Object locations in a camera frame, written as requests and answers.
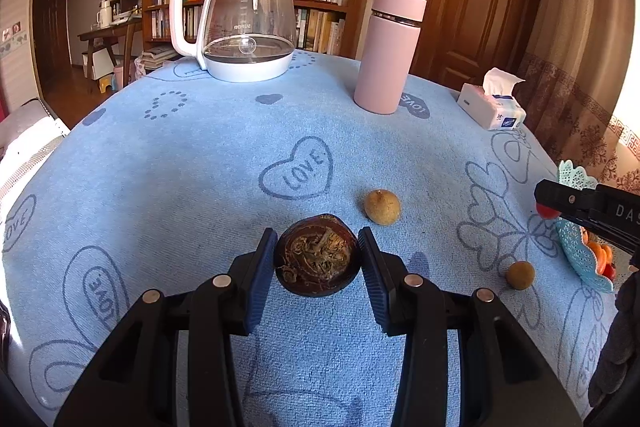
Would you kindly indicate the blue heart print tablecloth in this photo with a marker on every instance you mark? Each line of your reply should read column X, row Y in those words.
column 200, row 157

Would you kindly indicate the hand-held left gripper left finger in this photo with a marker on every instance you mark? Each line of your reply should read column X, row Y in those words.
column 260, row 282

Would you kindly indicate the white striped cloth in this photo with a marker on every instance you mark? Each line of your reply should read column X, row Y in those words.
column 25, row 142

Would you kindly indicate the white jug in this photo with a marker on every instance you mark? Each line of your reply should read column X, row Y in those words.
column 103, row 14

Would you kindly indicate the brown wooden bookshelf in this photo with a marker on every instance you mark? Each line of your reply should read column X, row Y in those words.
column 361, row 7

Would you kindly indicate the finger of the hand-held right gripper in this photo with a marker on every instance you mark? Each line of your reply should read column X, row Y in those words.
column 560, row 197

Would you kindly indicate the white tissue pack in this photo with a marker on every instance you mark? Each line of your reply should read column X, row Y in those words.
column 492, row 109

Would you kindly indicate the wooden desk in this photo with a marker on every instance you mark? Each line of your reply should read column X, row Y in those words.
column 115, row 29

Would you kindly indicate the dark brown mangosteen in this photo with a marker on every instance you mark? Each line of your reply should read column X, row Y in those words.
column 317, row 262

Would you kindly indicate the dark wooden room door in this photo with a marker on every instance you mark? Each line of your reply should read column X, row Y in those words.
column 52, row 17

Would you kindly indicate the mint green plastic mesh basket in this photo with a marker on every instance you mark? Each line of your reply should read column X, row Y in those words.
column 575, row 174

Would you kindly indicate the person's right hand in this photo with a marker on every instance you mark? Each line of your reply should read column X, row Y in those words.
column 617, row 347

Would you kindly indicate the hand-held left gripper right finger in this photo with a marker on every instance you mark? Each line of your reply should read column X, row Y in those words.
column 375, row 282

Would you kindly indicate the tan longan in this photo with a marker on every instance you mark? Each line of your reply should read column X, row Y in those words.
column 520, row 275
column 382, row 206

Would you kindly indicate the bright window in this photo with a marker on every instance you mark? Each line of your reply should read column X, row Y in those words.
column 627, row 72

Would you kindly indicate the white storage box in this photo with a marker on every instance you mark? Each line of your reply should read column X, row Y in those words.
column 100, row 63

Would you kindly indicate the pink thermos bottle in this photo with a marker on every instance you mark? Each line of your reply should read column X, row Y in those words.
column 385, row 57

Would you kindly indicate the brown patterned curtain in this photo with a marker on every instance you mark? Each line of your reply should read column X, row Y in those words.
column 565, row 82

